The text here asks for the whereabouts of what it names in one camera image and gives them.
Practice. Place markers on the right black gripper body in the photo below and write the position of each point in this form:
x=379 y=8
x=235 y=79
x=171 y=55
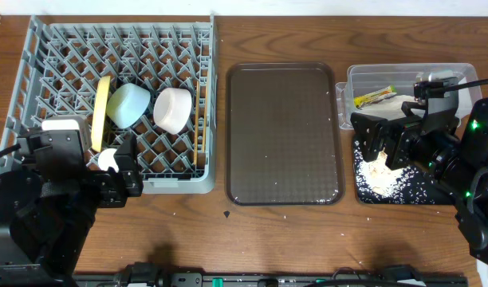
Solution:
x=403 y=134

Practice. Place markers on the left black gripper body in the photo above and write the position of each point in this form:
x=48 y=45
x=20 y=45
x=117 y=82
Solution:
x=109 y=187

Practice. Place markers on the white napkin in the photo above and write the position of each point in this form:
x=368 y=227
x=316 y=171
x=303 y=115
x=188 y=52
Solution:
x=389 y=109

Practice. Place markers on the green orange snack wrapper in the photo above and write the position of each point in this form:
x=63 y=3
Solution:
x=374 y=97

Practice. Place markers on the light blue bowl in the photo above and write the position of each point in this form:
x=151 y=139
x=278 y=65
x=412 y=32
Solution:
x=127 y=104

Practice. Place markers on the white shallow bowl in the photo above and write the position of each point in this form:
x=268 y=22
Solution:
x=172 y=109

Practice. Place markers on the wooden chopstick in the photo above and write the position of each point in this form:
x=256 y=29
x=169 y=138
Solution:
x=205 y=113
x=196 y=139

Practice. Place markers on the yellow plate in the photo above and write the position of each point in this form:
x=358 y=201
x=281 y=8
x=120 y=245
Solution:
x=98 y=116

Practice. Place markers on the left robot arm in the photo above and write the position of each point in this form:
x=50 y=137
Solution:
x=48 y=206

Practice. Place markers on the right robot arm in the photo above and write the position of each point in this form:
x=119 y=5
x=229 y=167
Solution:
x=459 y=166

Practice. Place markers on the black waste tray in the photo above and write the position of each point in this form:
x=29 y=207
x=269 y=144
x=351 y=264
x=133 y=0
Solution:
x=418 y=189

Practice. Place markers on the grey dishwasher rack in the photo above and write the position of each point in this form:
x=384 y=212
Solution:
x=61 y=65

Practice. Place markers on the white cup in rack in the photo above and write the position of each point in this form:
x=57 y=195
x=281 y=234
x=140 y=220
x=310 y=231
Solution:
x=106 y=160

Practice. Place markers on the clear plastic bin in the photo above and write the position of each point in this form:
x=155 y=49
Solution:
x=363 y=79

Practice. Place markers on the food scraps rice pile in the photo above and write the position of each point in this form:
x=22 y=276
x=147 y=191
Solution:
x=380 y=179

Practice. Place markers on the dark brown serving tray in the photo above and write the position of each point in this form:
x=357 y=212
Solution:
x=283 y=140

